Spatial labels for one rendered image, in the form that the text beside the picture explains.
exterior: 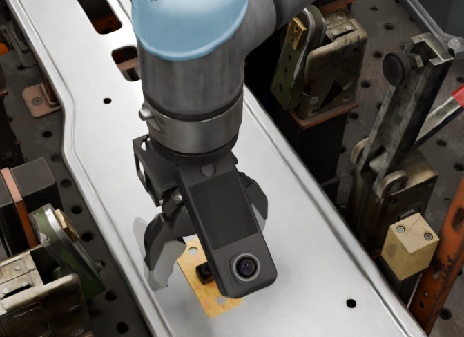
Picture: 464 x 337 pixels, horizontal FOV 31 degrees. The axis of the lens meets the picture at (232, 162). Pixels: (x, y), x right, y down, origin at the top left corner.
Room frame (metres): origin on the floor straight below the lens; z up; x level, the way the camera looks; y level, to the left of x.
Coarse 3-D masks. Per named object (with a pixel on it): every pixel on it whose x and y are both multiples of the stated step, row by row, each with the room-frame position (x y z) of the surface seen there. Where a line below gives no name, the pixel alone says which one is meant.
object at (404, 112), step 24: (408, 48) 0.51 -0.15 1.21; (432, 48) 0.50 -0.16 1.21; (384, 72) 0.49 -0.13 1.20; (408, 72) 0.47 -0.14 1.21; (432, 72) 0.48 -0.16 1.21; (408, 96) 0.50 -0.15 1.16; (432, 96) 0.48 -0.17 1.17; (384, 120) 0.50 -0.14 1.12; (408, 120) 0.48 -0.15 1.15; (384, 144) 0.49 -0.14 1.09; (408, 144) 0.48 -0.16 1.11; (360, 168) 0.49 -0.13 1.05; (384, 168) 0.47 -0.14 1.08
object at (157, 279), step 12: (156, 216) 0.40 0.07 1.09; (144, 228) 0.41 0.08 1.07; (180, 240) 0.38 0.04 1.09; (144, 252) 0.39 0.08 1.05; (168, 252) 0.37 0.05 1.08; (180, 252) 0.38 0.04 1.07; (144, 264) 0.37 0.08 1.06; (156, 264) 0.37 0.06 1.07; (168, 264) 0.37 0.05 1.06; (144, 276) 0.38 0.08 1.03; (156, 276) 0.37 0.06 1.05; (168, 276) 0.37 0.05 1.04; (156, 288) 0.37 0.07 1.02
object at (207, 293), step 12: (192, 240) 0.43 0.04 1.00; (180, 264) 0.41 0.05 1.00; (192, 264) 0.41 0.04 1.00; (204, 264) 0.40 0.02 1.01; (192, 276) 0.39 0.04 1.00; (204, 276) 0.39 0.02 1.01; (192, 288) 0.38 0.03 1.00; (204, 288) 0.38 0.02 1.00; (216, 288) 0.38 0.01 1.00; (204, 300) 0.37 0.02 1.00; (228, 300) 0.37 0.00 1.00; (240, 300) 0.37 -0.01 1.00; (216, 312) 0.36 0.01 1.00
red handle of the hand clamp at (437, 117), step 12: (456, 96) 0.53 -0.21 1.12; (444, 108) 0.52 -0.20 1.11; (456, 108) 0.52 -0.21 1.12; (432, 120) 0.51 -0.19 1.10; (444, 120) 0.51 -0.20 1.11; (420, 132) 0.51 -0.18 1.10; (432, 132) 0.51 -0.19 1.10; (420, 144) 0.50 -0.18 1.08; (384, 156) 0.49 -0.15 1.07; (372, 168) 0.48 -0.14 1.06
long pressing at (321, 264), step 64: (64, 0) 0.77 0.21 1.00; (128, 0) 0.77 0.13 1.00; (64, 64) 0.67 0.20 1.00; (64, 128) 0.58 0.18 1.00; (128, 128) 0.58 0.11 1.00; (256, 128) 0.58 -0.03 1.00; (128, 192) 0.49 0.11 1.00; (320, 192) 0.50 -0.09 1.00; (128, 256) 0.42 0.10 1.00; (320, 256) 0.42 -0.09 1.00; (192, 320) 0.35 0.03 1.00; (256, 320) 0.35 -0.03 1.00; (320, 320) 0.35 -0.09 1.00; (384, 320) 0.36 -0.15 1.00
